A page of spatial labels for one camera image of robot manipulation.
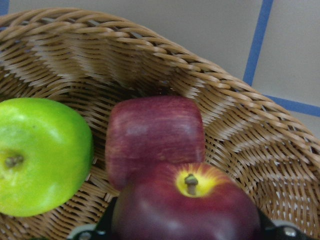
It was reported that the dark red apple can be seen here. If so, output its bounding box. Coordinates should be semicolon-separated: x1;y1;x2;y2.
111;163;262;240

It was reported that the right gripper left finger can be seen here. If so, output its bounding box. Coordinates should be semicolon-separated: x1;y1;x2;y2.
67;197;118;240

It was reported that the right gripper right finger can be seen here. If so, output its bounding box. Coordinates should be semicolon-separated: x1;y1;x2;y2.
258;209;312;240

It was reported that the wicker basket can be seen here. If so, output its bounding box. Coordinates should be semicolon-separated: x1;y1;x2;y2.
0;8;320;240

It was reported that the green apple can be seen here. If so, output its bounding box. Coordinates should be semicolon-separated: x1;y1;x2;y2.
0;97;94;217

